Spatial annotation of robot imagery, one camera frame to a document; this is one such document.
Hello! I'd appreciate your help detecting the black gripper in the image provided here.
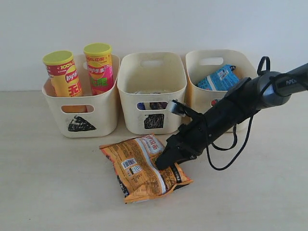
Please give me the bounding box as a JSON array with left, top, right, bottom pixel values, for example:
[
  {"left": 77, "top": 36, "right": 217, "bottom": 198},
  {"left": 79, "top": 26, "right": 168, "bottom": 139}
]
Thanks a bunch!
[{"left": 155, "top": 81, "right": 258, "bottom": 170}]

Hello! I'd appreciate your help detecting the orange noodle packet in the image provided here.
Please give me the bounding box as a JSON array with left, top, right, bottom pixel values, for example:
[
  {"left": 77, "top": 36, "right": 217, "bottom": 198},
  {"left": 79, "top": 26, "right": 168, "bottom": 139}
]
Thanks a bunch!
[{"left": 100, "top": 134, "right": 193, "bottom": 204}]

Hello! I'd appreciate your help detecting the purple juice carton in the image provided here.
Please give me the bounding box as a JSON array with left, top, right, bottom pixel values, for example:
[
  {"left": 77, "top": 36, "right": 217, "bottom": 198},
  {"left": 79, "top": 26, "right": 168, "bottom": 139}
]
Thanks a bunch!
[{"left": 149, "top": 101, "right": 168, "bottom": 110}]

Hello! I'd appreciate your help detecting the white blue milk carton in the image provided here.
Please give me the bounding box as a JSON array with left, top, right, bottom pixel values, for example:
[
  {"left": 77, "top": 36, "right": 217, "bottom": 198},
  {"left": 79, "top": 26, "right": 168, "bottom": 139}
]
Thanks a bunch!
[{"left": 134, "top": 90, "right": 151, "bottom": 110}]

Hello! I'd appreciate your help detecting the blue noodle packet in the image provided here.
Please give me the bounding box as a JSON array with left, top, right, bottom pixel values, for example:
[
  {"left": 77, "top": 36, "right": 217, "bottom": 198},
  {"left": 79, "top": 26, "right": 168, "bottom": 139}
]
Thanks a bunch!
[{"left": 196, "top": 64, "right": 241, "bottom": 106}]

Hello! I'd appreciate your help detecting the pink chips can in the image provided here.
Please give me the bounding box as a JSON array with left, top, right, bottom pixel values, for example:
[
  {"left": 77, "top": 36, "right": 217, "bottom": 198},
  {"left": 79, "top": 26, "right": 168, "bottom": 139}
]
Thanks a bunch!
[{"left": 83, "top": 42, "right": 114, "bottom": 95}]

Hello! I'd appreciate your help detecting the yellow chips can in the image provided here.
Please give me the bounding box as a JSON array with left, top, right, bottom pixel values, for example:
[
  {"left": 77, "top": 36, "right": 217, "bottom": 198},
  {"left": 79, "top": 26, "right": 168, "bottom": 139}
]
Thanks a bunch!
[{"left": 43, "top": 50, "right": 83, "bottom": 97}]

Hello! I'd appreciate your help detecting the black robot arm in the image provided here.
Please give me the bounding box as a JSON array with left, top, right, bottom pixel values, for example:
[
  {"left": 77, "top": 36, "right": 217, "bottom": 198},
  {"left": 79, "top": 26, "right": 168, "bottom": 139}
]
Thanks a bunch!
[{"left": 155, "top": 64, "right": 308, "bottom": 170}]

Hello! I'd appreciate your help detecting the cream bin square mark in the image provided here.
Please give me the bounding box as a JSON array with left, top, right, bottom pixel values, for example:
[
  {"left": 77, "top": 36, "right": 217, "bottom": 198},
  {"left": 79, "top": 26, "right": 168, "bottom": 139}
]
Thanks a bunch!
[{"left": 117, "top": 52, "right": 187, "bottom": 135}]

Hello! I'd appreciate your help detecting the cream bin triangle mark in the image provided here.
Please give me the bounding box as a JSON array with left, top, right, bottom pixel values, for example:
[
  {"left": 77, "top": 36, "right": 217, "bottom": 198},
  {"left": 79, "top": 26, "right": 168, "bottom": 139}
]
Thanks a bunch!
[{"left": 42, "top": 54, "right": 121, "bottom": 138}]

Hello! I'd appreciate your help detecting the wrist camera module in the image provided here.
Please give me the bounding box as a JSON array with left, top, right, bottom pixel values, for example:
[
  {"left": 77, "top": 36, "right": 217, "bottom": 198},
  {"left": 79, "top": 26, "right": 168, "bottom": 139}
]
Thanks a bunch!
[{"left": 166, "top": 100, "right": 194, "bottom": 117}]

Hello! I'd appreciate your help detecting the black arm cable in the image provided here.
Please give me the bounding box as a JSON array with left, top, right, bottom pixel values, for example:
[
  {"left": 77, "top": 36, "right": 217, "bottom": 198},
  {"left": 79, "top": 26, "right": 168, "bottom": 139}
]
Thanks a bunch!
[{"left": 205, "top": 56, "right": 277, "bottom": 171}]

